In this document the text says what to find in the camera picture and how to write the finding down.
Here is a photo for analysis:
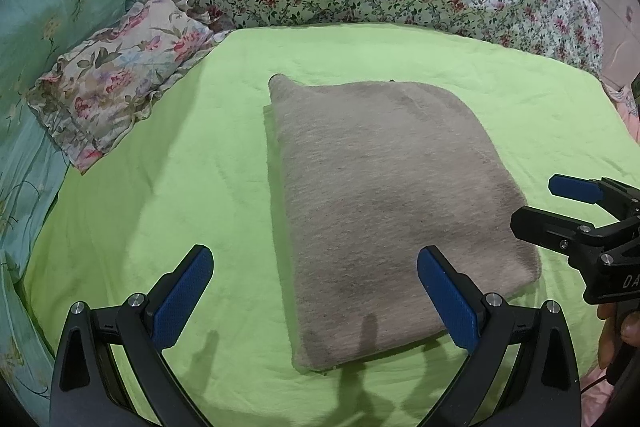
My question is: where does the person's right hand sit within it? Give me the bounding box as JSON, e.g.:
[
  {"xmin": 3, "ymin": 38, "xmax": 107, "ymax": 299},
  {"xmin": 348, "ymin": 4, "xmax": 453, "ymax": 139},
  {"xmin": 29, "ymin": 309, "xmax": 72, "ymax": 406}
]
[{"xmin": 597, "ymin": 302, "xmax": 640, "ymax": 370}]

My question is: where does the light green bed sheet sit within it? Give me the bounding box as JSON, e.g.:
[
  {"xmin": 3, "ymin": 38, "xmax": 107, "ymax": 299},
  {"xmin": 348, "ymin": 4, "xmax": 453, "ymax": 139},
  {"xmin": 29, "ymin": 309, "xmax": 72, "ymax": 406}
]
[{"xmin": 22, "ymin": 24, "xmax": 640, "ymax": 427}]

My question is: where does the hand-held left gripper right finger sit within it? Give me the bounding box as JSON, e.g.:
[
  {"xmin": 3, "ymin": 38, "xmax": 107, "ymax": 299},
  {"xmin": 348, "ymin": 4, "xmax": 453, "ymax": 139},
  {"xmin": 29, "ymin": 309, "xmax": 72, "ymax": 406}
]
[{"xmin": 416, "ymin": 245, "xmax": 583, "ymax": 427}]

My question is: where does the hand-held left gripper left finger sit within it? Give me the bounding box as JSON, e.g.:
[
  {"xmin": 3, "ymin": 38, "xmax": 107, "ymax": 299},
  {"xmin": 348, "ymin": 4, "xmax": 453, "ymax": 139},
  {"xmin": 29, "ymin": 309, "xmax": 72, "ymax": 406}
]
[{"xmin": 49, "ymin": 244, "xmax": 216, "ymax": 427}]

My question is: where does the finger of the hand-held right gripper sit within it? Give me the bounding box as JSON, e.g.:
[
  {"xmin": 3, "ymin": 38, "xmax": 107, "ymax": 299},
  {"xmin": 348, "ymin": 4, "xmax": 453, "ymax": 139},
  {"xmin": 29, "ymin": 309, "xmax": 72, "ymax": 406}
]
[
  {"xmin": 548, "ymin": 174, "xmax": 640, "ymax": 220},
  {"xmin": 511, "ymin": 206, "xmax": 640, "ymax": 265}
]

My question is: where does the pink cloth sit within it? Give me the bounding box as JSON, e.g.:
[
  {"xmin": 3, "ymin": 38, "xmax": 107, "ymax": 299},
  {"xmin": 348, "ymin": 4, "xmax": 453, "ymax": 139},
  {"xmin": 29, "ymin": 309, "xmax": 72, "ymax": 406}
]
[{"xmin": 600, "ymin": 76, "xmax": 640, "ymax": 135}]

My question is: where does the grey-brown knit sweater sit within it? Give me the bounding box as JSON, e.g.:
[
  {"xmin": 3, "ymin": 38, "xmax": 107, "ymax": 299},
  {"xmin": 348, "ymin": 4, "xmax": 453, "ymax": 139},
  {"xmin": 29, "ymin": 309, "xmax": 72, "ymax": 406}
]
[{"xmin": 262, "ymin": 73, "xmax": 543, "ymax": 375}]

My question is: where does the black cable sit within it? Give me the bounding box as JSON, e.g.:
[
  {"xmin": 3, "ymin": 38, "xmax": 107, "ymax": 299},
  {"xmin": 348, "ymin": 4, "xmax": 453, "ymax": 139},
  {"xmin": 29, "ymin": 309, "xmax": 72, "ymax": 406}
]
[{"xmin": 580, "ymin": 368, "xmax": 617, "ymax": 394}]

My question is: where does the large-flowered ruffled pillow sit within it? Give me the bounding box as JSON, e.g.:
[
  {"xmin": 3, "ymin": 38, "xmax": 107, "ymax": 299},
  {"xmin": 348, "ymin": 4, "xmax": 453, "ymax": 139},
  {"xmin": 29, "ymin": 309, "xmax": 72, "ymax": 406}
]
[{"xmin": 25, "ymin": 0, "xmax": 231, "ymax": 172}]

